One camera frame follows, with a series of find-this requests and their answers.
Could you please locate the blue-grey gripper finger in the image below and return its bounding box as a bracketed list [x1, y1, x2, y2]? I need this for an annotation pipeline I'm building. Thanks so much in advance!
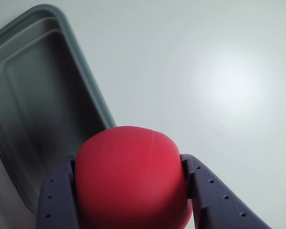
[35, 155, 81, 229]
[180, 154, 273, 229]

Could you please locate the red ball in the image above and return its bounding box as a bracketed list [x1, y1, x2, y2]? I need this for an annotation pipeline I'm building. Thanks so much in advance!
[75, 125, 194, 229]

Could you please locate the grey plastic container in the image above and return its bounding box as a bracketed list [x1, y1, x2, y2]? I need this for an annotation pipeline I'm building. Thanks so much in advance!
[0, 3, 117, 215]

